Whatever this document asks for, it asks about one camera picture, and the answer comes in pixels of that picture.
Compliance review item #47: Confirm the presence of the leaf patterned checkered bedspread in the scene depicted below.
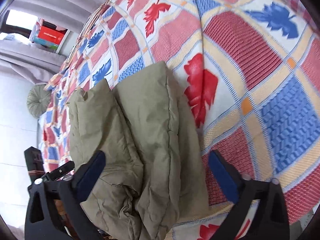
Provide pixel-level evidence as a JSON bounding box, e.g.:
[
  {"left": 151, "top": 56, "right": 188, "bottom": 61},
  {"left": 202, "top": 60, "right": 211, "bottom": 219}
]
[{"left": 42, "top": 0, "right": 319, "bottom": 224}]

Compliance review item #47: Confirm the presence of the red box on sill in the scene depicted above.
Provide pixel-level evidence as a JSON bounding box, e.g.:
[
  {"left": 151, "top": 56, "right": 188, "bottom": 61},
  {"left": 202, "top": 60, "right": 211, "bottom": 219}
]
[{"left": 37, "top": 26, "right": 66, "bottom": 45}]

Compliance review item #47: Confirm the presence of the grey curtain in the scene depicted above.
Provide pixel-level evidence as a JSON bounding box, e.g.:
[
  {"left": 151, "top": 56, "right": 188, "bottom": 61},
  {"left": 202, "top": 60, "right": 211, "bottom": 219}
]
[{"left": 1, "top": 0, "right": 107, "bottom": 84}]

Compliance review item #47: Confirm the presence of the round green cushion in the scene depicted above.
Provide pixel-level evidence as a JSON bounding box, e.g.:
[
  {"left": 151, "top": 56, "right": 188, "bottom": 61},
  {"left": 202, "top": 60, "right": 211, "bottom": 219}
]
[{"left": 27, "top": 85, "right": 51, "bottom": 119}]

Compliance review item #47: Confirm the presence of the olive green puffer jacket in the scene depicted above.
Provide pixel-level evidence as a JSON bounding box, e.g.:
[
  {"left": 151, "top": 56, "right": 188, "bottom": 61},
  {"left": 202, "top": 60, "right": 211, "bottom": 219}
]
[{"left": 68, "top": 62, "right": 208, "bottom": 239}]

